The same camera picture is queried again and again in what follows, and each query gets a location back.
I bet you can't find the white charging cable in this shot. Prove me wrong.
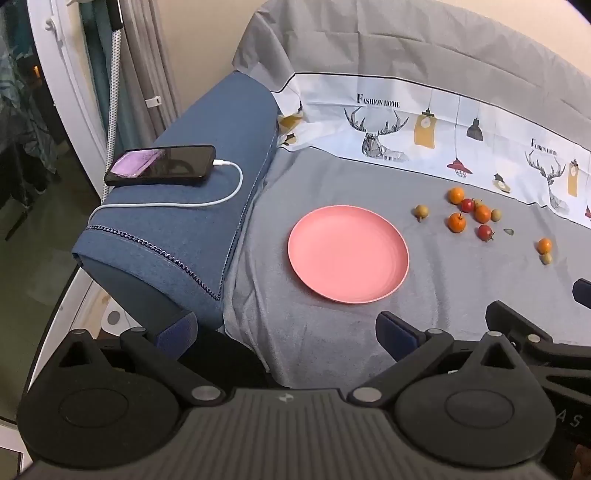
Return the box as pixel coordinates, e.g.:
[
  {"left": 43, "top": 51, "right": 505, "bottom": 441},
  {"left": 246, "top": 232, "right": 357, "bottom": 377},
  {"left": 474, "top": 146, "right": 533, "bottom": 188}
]
[{"left": 84, "top": 158, "right": 244, "bottom": 229}]

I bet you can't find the black and white braided cable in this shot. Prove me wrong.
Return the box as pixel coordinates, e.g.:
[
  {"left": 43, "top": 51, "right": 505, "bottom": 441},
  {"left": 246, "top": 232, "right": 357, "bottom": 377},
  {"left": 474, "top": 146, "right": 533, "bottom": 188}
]
[{"left": 99, "top": 18, "right": 125, "bottom": 204}]

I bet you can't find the teal curtain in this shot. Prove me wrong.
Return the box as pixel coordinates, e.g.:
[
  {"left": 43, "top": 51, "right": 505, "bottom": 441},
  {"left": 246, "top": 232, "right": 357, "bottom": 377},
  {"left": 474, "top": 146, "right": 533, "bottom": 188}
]
[{"left": 78, "top": 0, "right": 122, "bottom": 155}]

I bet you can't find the dark patterned cloth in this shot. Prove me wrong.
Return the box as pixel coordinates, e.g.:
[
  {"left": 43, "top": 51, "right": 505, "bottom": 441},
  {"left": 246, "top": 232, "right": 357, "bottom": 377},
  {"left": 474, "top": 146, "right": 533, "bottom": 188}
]
[{"left": 0, "top": 0, "right": 62, "bottom": 190}]

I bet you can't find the white door frame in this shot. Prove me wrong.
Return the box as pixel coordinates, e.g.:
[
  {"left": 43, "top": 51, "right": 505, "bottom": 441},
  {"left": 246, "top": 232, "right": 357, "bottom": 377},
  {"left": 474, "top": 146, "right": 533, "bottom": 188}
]
[{"left": 27, "top": 0, "right": 114, "bottom": 199}]

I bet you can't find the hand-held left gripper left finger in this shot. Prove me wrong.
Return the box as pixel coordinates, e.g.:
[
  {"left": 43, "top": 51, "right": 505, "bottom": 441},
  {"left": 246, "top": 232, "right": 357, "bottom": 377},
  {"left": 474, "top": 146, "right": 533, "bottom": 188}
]
[{"left": 46, "top": 310, "right": 227, "bottom": 409}]

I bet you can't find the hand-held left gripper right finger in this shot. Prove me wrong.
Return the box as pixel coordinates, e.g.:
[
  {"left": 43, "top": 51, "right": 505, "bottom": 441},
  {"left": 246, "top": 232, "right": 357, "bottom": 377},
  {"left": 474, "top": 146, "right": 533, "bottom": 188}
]
[{"left": 346, "top": 311, "right": 527, "bottom": 409}]

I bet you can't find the grey cover with printed border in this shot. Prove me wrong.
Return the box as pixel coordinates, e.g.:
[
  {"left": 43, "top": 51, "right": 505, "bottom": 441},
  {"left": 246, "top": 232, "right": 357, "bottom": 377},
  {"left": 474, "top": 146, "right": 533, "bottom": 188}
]
[{"left": 231, "top": 0, "right": 591, "bottom": 227}]

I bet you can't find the blue armrest cover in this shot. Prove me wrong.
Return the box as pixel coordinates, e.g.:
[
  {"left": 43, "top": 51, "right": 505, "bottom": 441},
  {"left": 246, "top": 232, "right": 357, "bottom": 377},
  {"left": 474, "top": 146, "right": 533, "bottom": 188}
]
[{"left": 71, "top": 71, "right": 282, "bottom": 326}]

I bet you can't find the grey curtain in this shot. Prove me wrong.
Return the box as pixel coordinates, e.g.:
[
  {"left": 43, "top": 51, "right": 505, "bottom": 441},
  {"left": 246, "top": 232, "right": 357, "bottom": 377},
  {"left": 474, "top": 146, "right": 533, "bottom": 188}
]
[{"left": 117, "top": 0, "right": 182, "bottom": 137}]

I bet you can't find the pink round plate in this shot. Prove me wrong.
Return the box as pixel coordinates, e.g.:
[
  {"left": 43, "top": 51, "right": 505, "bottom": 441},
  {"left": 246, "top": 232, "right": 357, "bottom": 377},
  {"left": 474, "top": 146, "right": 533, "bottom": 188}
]
[{"left": 287, "top": 205, "right": 410, "bottom": 304}]

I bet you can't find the black smartphone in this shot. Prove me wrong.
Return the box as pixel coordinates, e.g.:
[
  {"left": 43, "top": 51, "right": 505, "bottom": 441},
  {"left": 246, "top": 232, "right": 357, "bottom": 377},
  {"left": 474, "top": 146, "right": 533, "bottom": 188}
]
[{"left": 104, "top": 144, "right": 217, "bottom": 188}]

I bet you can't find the white plastic object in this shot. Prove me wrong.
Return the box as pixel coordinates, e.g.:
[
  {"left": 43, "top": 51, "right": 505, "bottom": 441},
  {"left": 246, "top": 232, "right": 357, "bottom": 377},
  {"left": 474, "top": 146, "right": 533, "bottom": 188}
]
[{"left": 102, "top": 298, "right": 145, "bottom": 339}]

